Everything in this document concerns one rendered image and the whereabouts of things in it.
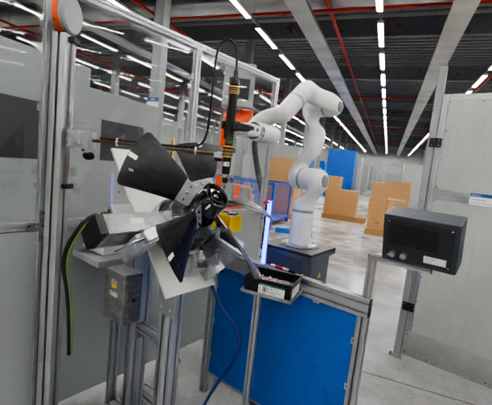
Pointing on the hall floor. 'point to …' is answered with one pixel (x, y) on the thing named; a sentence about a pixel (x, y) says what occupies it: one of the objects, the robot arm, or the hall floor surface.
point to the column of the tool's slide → (54, 226)
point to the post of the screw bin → (252, 349)
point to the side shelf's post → (112, 361)
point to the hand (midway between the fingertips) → (230, 124)
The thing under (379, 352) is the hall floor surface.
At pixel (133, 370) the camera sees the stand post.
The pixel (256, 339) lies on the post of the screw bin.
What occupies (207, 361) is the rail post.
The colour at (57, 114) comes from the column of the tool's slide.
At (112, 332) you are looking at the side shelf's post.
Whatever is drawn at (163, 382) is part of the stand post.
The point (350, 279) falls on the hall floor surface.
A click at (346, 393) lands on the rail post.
